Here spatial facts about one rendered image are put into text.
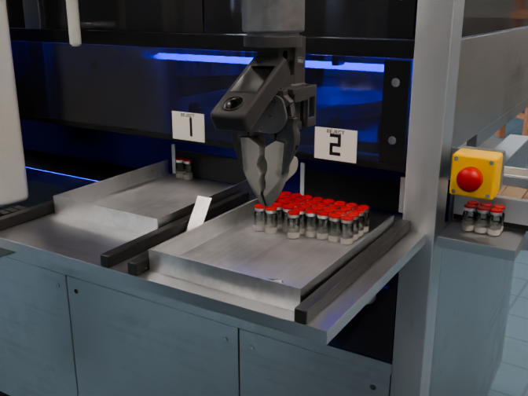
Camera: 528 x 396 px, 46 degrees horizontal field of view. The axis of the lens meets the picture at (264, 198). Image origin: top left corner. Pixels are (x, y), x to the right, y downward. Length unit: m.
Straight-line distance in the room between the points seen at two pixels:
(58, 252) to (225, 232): 0.28
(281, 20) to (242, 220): 0.50
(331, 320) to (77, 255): 0.44
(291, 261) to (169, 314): 0.61
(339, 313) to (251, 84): 0.32
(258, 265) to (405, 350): 0.40
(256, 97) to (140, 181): 0.77
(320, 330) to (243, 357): 0.66
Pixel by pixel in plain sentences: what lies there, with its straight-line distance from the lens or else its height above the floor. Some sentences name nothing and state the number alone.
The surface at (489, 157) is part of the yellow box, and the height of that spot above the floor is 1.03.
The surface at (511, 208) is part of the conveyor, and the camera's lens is 1.20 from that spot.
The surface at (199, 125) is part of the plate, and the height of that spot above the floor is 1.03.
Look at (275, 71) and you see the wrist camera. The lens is 0.73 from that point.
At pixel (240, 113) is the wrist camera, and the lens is 0.68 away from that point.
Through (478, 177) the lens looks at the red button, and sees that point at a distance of 1.05.
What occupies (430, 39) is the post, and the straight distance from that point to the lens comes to 1.08.
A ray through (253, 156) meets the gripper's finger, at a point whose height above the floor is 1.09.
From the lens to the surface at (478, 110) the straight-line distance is 1.32.
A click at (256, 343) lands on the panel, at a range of 1.41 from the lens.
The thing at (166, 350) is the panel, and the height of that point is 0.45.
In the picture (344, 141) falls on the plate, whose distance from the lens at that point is 1.15.
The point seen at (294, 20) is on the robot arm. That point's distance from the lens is 0.75.
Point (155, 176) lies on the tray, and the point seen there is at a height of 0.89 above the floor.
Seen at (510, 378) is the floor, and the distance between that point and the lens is 2.46.
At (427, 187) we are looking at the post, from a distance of 1.11.
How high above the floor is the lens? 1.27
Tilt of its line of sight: 17 degrees down
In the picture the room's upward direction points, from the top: straight up
